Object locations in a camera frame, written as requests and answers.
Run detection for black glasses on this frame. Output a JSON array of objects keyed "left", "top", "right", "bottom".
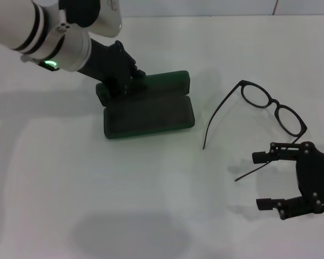
[{"left": 202, "top": 79, "right": 308, "bottom": 182}]

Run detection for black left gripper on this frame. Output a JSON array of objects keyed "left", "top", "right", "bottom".
[{"left": 75, "top": 37, "right": 147, "bottom": 106}]

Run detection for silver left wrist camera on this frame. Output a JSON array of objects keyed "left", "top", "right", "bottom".
[{"left": 58, "top": 0, "right": 124, "bottom": 39}]

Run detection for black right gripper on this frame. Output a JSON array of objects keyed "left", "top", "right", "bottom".
[{"left": 252, "top": 141, "right": 324, "bottom": 220}]

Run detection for green glasses case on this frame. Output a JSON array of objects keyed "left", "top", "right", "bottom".
[{"left": 95, "top": 70, "right": 195, "bottom": 140}]

